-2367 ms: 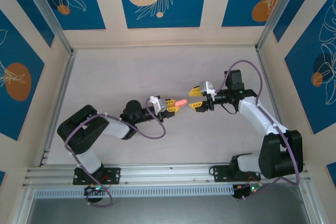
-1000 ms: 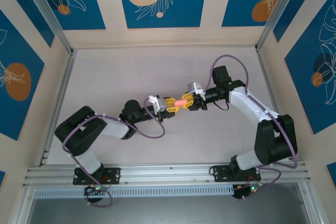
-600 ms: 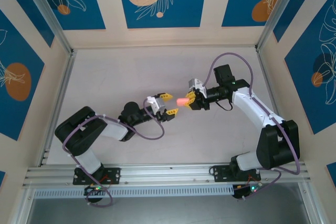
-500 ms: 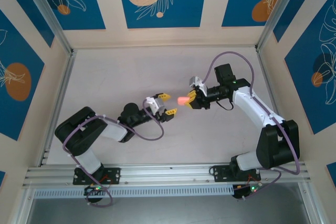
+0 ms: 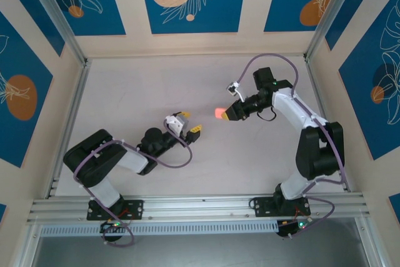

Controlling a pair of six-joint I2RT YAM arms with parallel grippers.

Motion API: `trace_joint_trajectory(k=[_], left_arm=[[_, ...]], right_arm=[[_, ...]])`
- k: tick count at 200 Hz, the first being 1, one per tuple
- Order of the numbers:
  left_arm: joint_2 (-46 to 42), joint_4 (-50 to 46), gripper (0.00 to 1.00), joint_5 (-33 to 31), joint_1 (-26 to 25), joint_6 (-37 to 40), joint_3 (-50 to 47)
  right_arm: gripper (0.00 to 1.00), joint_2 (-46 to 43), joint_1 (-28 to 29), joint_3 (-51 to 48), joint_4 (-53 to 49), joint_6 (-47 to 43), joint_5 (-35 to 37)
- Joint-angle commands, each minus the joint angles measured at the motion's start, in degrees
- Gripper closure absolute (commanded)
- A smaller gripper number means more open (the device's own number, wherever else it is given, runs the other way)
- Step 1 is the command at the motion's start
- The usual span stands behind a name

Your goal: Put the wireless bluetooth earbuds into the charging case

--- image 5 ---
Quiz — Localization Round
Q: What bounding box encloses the blue panel with peach circle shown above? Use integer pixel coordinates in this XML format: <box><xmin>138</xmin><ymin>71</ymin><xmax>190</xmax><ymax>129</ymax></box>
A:
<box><xmin>138</xmin><ymin>0</ymin><xmax>249</xmax><ymax>35</ymax></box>

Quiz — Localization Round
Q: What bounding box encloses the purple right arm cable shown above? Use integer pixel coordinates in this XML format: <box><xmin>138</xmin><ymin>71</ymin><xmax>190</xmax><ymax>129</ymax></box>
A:
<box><xmin>236</xmin><ymin>53</ymin><xmax>348</xmax><ymax>239</ymax></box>

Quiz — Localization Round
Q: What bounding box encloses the aluminium table side rail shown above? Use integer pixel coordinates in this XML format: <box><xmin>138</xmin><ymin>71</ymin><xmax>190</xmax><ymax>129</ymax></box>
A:
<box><xmin>45</xmin><ymin>59</ymin><xmax>92</xmax><ymax>199</ymax></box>
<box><xmin>304</xmin><ymin>56</ymin><xmax>366</xmax><ymax>199</ymax></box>

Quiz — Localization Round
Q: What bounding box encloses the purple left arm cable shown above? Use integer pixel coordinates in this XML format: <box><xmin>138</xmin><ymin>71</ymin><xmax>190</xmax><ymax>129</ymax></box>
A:
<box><xmin>73</xmin><ymin>119</ymin><xmax>193</xmax><ymax>248</ymax></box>

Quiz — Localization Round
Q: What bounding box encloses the grey metal sheet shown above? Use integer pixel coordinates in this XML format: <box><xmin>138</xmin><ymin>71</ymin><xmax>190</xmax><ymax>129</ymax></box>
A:
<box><xmin>31</xmin><ymin>216</ymin><xmax>381</xmax><ymax>267</ymax></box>

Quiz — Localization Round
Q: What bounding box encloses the aluminium frame post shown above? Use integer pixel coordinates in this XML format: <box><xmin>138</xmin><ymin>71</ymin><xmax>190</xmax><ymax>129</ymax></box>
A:
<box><xmin>304</xmin><ymin>0</ymin><xmax>386</xmax><ymax>62</ymax></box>
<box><xmin>21</xmin><ymin>0</ymin><xmax>92</xmax><ymax>68</ymax></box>

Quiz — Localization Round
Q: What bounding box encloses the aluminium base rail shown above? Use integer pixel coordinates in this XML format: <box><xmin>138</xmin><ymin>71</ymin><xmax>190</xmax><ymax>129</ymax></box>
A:
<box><xmin>26</xmin><ymin>194</ymin><xmax>371</xmax><ymax>224</ymax></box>

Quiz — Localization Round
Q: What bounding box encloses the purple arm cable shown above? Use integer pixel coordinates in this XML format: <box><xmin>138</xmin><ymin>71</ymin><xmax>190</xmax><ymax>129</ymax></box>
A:
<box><xmin>236</xmin><ymin>53</ymin><xmax>348</xmax><ymax>239</ymax></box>
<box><xmin>73</xmin><ymin>119</ymin><xmax>193</xmax><ymax>248</ymax></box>

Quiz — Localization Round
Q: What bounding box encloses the blue panel with dark circle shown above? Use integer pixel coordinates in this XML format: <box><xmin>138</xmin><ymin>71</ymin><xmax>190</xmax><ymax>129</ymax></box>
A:
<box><xmin>339</xmin><ymin>0</ymin><xmax>400</xmax><ymax>161</ymax></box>

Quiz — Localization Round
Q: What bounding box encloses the grey slotted cable duct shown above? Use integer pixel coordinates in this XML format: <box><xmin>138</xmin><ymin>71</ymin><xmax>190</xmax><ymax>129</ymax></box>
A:
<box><xmin>39</xmin><ymin>220</ymin><xmax>279</xmax><ymax>236</ymax></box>

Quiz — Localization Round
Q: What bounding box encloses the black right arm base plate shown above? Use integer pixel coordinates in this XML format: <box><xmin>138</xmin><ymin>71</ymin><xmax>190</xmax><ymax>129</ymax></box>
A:
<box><xmin>249</xmin><ymin>196</ymin><xmax>312</xmax><ymax>218</ymax></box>

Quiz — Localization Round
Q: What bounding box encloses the blue panel with orange oval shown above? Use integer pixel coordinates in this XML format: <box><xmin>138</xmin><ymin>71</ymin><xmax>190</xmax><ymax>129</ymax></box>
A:
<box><xmin>0</xmin><ymin>10</ymin><xmax>54</xmax><ymax>169</ymax></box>

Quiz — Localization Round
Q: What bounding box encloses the blue panel with lily drawing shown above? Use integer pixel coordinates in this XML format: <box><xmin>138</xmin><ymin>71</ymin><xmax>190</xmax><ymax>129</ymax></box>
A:
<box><xmin>29</xmin><ymin>0</ymin><xmax>126</xmax><ymax>37</ymax></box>

